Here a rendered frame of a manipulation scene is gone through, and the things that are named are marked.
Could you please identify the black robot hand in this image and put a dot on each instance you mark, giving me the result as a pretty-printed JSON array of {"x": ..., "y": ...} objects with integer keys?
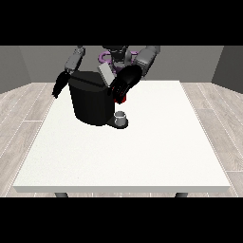
[
  {"x": 60, "y": 83},
  {"x": 126, "y": 81}
]

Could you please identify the pale grey machine lid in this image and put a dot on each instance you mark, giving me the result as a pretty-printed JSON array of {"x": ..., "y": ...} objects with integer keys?
[{"x": 106, "y": 73}]

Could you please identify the black coffee machine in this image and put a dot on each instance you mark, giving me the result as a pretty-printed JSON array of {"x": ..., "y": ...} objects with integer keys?
[{"x": 90, "y": 101}]

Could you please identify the grey robot trunk purple rings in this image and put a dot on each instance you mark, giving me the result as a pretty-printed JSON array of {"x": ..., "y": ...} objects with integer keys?
[{"x": 115, "y": 58}]

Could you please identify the small grey cup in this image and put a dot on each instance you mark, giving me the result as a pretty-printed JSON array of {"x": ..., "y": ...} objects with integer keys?
[{"x": 120, "y": 117}]

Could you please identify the dark table leg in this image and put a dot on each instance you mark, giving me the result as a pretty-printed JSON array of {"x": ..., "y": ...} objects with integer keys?
[
  {"x": 181, "y": 195},
  {"x": 61, "y": 195}
]

